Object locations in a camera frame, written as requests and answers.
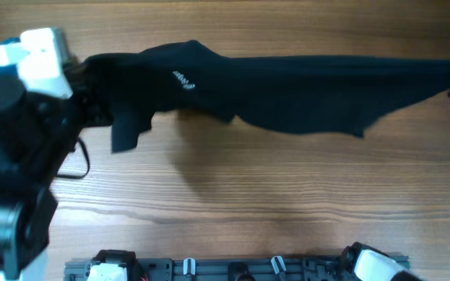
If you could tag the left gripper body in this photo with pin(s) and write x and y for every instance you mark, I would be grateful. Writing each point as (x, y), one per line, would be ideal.
(78, 108)

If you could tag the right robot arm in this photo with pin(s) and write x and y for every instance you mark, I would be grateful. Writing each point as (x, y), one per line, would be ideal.
(363, 263)

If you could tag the black t-shirt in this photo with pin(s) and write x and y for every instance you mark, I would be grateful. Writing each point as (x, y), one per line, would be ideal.
(287, 94)

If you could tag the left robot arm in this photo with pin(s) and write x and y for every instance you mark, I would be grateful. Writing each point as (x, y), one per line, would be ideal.
(37, 132)

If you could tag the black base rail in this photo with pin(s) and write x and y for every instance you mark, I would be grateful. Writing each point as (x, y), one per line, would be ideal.
(124, 265)

